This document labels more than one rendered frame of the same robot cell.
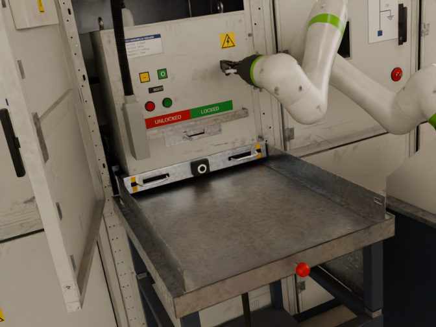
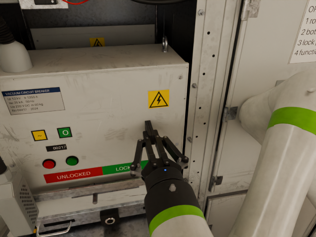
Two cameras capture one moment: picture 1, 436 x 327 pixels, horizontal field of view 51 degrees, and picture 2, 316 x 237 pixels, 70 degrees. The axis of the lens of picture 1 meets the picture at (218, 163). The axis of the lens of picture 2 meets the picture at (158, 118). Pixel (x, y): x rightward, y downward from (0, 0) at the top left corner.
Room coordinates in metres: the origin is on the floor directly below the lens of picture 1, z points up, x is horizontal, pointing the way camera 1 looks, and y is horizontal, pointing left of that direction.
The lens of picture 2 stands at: (1.07, -0.17, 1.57)
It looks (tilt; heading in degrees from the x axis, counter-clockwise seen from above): 32 degrees down; 10
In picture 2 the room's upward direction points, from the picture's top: straight up
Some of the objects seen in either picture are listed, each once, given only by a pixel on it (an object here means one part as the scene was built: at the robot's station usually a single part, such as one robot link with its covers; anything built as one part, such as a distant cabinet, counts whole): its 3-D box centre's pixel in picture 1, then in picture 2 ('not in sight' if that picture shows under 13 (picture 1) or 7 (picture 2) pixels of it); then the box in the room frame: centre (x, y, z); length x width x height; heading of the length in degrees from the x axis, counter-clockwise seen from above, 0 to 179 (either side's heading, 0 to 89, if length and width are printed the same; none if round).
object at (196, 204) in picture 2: (259, 72); (171, 209); (1.32, -0.15, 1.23); 0.09 x 0.06 x 0.12; 111
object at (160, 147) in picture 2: not in sight; (161, 154); (1.46, -0.12, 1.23); 0.11 x 0.01 x 0.04; 20
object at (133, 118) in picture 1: (135, 130); (17, 201); (1.38, 0.24, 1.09); 0.08 x 0.05 x 0.17; 21
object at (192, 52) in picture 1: (187, 95); (99, 155); (1.52, 0.07, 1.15); 0.48 x 0.01 x 0.48; 111
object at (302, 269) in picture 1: (300, 268); not in sight; (0.92, -0.16, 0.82); 0.04 x 0.03 x 0.03; 21
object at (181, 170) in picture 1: (196, 165); (109, 208); (1.53, 0.08, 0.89); 0.54 x 0.05 x 0.06; 111
